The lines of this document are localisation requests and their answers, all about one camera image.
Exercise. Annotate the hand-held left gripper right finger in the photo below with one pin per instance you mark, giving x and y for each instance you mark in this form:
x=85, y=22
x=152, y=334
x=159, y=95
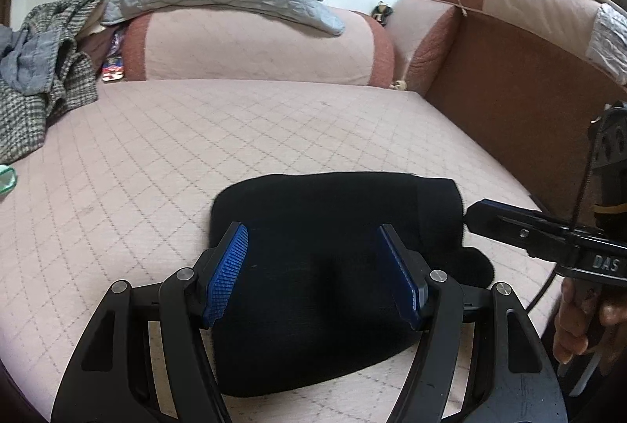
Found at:
x=401, y=276

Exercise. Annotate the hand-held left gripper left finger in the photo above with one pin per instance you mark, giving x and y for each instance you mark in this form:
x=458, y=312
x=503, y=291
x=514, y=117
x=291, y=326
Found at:
x=228, y=276

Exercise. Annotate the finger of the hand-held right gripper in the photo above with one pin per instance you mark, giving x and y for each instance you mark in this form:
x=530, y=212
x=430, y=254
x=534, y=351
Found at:
x=499, y=220

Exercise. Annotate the black pants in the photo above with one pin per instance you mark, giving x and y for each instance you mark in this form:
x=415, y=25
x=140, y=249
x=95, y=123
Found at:
x=318, y=227

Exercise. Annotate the person's right hand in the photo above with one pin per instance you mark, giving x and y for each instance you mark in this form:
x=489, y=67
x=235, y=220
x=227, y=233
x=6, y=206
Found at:
x=570, y=330

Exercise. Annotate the pink quilted sofa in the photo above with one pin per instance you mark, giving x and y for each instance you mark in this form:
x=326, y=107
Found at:
x=147, y=158

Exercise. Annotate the pink and red square cushion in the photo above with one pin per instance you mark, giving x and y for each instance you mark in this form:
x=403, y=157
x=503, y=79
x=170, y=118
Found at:
x=421, y=41

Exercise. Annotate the white crinkled cloth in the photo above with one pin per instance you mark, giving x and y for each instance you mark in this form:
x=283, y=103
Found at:
x=610, y=46

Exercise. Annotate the pink bolster cushion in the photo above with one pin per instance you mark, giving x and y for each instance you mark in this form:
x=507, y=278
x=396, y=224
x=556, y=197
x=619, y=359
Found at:
x=245, y=46

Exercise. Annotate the colourful snack packet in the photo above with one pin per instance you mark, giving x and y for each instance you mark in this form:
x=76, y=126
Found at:
x=113, y=70

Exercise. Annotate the checked tweed jacket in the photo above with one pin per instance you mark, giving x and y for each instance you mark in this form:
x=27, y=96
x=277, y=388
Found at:
x=68, y=100

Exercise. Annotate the green round item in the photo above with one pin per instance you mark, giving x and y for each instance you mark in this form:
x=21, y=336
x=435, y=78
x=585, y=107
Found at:
x=7, y=178

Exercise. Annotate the grey-blue garment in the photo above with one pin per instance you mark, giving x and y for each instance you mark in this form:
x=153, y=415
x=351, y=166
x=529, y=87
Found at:
x=29, y=60

